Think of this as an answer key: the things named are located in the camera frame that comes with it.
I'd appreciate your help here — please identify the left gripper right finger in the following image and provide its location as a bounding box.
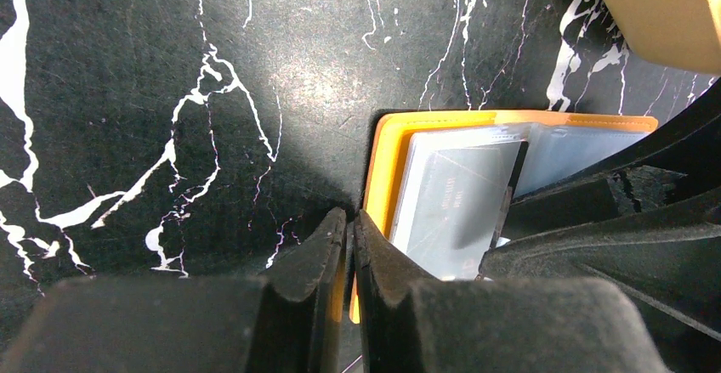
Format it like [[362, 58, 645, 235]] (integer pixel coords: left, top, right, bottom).
[[353, 212, 667, 372]]

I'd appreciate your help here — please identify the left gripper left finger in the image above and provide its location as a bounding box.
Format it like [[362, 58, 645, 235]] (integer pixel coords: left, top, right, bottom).
[[1, 207, 347, 372]]

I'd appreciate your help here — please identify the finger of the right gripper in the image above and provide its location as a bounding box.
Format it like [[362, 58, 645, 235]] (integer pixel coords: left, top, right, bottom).
[[480, 189, 720, 372], [502, 83, 720, 240]]

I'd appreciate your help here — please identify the orange leather card holder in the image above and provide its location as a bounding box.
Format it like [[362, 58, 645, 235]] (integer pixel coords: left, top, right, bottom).
[[348, 109, 660, 325]]

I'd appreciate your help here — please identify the tan oval tray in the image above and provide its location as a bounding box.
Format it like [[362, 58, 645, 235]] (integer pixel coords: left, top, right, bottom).
[[604, 0, 720, 76]]

